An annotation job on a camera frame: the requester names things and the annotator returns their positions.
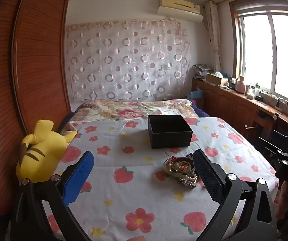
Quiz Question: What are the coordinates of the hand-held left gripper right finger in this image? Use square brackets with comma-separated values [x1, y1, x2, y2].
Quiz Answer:
[193, 149, 277, 241]

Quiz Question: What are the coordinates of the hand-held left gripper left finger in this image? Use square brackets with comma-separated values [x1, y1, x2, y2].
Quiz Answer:
[11, 151, 95, 241]

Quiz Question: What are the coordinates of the black square box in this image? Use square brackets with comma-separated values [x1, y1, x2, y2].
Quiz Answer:
[148, 114, 193, 149]

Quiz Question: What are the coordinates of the yellow plush toy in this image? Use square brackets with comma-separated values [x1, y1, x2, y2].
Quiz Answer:
[16, 119, 78, 183]

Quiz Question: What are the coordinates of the strawberry print sheet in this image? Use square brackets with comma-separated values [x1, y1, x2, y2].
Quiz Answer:
[45, 117, 280, 241]

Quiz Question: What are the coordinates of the long wooden cabinet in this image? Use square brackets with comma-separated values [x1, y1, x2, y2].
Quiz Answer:
[191, 79, 288, 145]

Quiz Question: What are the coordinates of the pink kettle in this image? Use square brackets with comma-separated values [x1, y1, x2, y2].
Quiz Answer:
[234, 76, 246, 93]

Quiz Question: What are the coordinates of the purple blanket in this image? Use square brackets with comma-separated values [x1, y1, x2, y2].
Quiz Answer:
[190, 99, 210, 118]

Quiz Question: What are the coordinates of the floral quilt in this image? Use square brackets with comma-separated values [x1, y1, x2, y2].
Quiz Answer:
[70, 98, 200, 125]

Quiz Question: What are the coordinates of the blue plastic bag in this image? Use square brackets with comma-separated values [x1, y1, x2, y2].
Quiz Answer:
[186, 87, 205, 100]

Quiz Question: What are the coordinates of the cardboard box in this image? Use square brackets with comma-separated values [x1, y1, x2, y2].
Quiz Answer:
[206, 73, 229, 86]

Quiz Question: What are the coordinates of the wooden framed window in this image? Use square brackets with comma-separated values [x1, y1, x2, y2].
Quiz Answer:
[230, 0, 288, 107]

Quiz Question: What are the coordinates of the stack of magazines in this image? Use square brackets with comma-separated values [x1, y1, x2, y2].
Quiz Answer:
[193, 64, 213, 81]

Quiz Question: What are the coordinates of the pale window curtain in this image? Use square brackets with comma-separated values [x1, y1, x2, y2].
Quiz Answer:
[204, 1, 222, 72]

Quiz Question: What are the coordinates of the wooden wardrobe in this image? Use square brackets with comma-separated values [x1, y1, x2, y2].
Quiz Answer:
[0, 0, 72, 219]

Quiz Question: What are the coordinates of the white air conditioner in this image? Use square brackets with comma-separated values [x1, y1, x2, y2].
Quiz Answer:
[157, 0, 204, 22]

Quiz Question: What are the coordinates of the circle patterned wall curtain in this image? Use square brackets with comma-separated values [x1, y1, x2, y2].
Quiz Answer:
[65, 19, 192, 102]

